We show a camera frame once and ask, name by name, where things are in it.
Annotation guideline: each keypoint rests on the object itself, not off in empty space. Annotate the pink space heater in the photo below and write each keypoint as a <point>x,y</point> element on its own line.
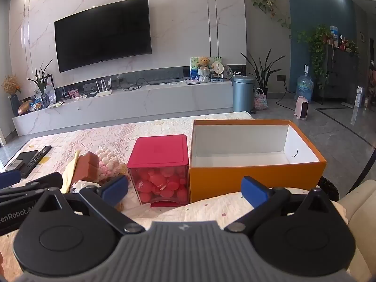
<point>302,108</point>

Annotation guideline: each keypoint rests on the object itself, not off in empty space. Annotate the blue-grey trash can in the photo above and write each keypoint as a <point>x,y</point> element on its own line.
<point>243,94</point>

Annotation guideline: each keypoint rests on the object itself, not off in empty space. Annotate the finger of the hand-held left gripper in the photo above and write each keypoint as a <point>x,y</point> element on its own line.
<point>44,181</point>
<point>10,179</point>

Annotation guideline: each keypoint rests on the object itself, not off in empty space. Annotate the white marble tv console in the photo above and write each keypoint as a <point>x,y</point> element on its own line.
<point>147,100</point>

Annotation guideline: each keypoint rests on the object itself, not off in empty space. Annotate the tall-leaved potted plant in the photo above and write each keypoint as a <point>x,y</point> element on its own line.
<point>263,73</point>

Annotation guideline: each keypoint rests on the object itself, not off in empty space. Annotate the pink and white crochet piece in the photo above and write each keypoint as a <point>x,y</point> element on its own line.
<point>109,161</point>

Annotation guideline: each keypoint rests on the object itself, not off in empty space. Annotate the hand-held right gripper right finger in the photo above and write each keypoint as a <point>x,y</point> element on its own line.
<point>254,189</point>

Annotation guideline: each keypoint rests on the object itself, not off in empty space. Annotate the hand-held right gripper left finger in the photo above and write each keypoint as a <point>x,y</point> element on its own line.
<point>115,189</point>

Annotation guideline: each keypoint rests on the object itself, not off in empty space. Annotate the black wall television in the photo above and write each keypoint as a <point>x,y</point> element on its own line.
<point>102,35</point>

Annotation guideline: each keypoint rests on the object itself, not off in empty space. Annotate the patterned pink table cover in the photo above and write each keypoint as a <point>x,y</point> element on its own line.
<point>102,138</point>

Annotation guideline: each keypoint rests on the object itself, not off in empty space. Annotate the blue water jug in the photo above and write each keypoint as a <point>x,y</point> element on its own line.
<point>304,86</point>

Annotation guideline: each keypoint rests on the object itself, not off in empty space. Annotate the brown teddy bear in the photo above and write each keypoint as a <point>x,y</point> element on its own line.
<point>203,62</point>

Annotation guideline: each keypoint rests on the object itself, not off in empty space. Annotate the brown cloth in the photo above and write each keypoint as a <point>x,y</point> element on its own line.
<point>86,167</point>

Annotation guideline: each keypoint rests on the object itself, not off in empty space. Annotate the white router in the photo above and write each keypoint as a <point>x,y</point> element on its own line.
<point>103,92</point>

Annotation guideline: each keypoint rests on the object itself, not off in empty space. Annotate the tall white carton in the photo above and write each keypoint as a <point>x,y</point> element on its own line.
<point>359,97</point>

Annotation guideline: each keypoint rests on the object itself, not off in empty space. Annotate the dark grey cabinet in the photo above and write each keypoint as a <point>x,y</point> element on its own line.
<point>342,76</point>

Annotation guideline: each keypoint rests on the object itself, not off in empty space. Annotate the orange cardboard box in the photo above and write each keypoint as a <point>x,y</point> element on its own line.
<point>249,179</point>

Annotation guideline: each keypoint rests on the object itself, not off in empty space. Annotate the red-lidded clear box of balls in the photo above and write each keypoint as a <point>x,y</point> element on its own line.
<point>158,152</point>

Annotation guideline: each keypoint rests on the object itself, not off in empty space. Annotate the vase of dried orange flowers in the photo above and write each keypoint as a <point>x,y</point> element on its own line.
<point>12,88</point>

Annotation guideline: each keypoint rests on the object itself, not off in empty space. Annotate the trailing pothos plant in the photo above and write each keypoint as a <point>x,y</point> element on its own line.
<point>315,47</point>

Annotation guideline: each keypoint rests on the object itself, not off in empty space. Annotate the decorative plate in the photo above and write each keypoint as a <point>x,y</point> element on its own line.
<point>228,72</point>

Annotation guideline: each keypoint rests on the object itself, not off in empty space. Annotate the cream sofa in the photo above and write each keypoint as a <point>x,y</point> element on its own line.
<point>359,211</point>

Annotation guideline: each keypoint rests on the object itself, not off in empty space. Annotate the black remote control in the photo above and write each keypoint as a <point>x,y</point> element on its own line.
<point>36,160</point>

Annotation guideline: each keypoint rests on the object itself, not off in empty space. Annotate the black flat device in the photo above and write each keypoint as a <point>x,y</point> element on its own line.
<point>21,158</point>

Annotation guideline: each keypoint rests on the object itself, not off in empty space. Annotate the green plant in vase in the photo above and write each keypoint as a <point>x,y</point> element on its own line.
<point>41,82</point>

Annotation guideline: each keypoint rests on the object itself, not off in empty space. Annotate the green picture board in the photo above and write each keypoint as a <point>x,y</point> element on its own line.
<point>194,67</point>

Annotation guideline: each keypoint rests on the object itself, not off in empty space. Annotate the yellow cloth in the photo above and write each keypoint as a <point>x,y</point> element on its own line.
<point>70,173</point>

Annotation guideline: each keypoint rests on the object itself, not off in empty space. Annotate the woven pastel basket bag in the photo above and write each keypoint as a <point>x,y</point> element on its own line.
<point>260,101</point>

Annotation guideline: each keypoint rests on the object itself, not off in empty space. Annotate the hanging vine plant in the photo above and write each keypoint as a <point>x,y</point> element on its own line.
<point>268,6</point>

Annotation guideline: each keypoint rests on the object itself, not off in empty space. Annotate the round paddle fan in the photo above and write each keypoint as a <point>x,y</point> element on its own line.
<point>218,67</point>

